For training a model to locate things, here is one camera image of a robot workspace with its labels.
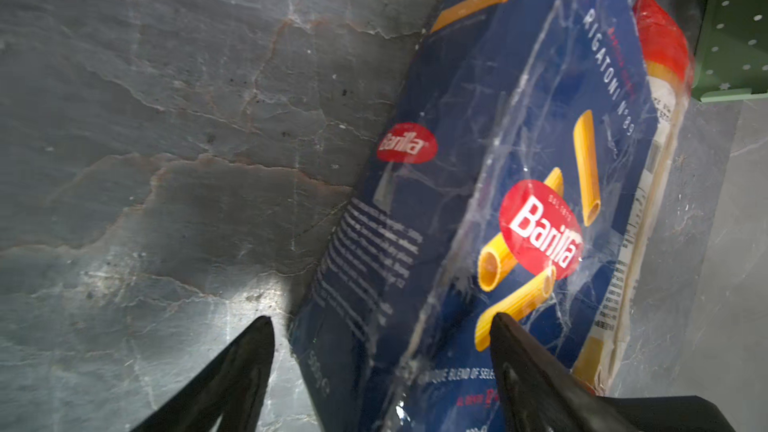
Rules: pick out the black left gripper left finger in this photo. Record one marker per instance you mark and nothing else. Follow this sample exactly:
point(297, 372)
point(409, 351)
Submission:
point(228, 394)

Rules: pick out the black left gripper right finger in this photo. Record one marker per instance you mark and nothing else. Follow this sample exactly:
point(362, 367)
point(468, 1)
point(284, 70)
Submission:
point(538, 394)

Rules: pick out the blue Barilla pasta box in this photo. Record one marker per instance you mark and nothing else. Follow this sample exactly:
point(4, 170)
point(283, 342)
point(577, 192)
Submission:
point(503, 184)

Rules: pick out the red spaghetti packet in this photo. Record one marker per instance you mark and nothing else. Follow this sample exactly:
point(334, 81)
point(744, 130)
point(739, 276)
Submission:
point(670, 68)

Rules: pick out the green wooden shelf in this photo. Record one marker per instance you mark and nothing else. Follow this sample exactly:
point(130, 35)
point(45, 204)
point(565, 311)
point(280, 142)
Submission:
point(731, 52)

